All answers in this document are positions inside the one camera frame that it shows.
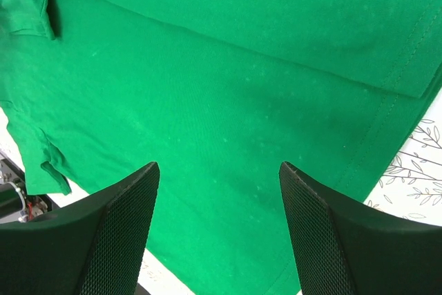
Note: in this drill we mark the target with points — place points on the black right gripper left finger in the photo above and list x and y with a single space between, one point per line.
92 246

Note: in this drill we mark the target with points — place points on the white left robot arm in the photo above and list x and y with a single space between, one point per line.
16 204

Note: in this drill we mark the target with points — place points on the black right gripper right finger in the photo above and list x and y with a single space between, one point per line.
342 246

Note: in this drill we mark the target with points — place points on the green t shirt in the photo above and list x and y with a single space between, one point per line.
219 93

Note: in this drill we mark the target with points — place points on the floral table cloth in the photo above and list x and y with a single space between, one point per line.
410 188

